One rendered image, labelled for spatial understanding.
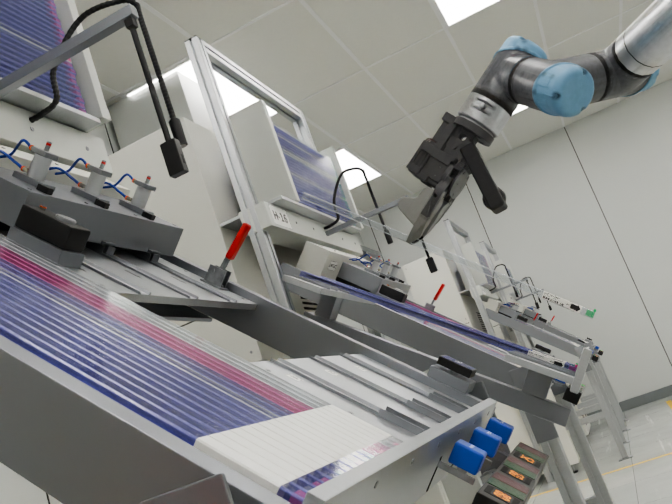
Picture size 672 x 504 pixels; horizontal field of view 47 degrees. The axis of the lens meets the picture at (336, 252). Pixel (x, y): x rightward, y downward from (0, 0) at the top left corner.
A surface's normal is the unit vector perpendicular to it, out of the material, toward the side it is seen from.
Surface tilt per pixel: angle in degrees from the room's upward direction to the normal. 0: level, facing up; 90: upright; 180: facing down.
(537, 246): 90
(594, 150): 90
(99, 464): 90
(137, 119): 90
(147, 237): 135
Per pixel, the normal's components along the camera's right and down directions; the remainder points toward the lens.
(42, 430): -0.34, -0.10
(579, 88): 0.42, 0.34
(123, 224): 0.86, 0.37
